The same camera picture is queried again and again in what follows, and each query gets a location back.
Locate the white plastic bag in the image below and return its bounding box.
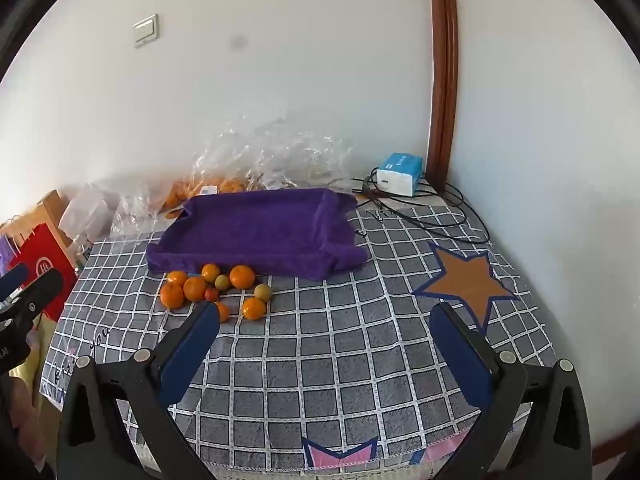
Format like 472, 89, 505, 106
59, 182, 118, 248

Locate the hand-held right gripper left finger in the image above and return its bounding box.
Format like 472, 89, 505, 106
56, 301, 221, 480

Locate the red paper bag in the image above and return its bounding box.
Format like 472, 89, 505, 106
7, 222, 78, 321

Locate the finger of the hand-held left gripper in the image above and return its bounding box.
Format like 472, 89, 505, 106
0, 262, 30, 302
15, 269, 65, 328

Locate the brown paper bag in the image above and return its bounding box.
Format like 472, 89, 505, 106
0, 189, 76, 261

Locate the tangle of black cables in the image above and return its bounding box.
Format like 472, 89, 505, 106
352, 167, 493, 246

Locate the clear plastic bag of oranges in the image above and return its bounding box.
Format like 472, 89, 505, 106
159, 170, 251, 213

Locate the brown wooden door frame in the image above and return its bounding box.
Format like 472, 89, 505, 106
426, 0, 460, 196

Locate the crumpled clear plastic bag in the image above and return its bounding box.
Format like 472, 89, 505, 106
192, 112, 356, 196

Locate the white wall switch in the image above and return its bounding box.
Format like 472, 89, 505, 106
132, 13, 161, 49

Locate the grey checked tablecloth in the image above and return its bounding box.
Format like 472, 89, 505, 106
39, 195, 558, 473

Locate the small clear plastic bag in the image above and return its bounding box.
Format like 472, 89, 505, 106
109, 185, 168, 236

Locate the blue white tissue pack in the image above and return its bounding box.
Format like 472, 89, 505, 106
376, 152, 425, 197

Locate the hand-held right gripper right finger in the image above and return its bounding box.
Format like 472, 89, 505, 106
429, 301, 593, 480

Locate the purple towel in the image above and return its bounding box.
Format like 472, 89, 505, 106
146, 188, 370, 280

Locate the large mandarin orange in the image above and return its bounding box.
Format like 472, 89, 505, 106
229, 264, 256, 290

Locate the purple paper bag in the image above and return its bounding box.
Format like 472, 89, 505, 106
0, 232, 21, 273

